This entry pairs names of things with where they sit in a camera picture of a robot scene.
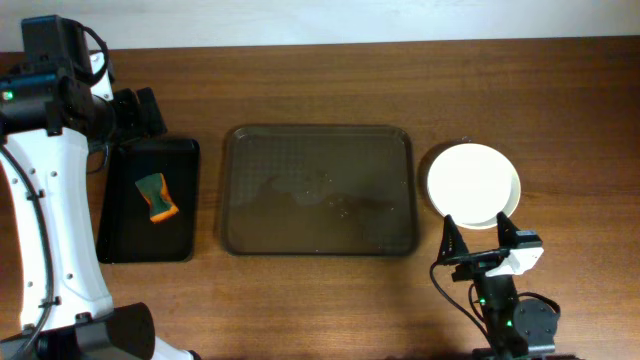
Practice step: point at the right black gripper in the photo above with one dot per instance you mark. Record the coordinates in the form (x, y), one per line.
(478, 256)

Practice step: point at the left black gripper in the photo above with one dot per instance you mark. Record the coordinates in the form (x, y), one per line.
(133, 116)

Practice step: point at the cream plate with ketchup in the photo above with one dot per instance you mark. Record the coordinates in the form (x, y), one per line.
(472, 183)

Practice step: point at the orange green sponge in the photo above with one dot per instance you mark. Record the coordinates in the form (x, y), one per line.
(154, 190)

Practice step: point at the pale green plate with ketchup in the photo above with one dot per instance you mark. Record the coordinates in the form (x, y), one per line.
(476, 206)

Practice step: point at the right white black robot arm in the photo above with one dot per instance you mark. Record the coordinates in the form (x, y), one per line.
(516, 325)

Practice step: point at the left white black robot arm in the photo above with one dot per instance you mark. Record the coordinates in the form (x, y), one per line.
(67, 309)

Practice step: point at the black plastic tray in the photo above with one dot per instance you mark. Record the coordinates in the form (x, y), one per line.
(126, 233)

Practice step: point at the brown serving tray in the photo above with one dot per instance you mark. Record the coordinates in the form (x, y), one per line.
(325, 190)

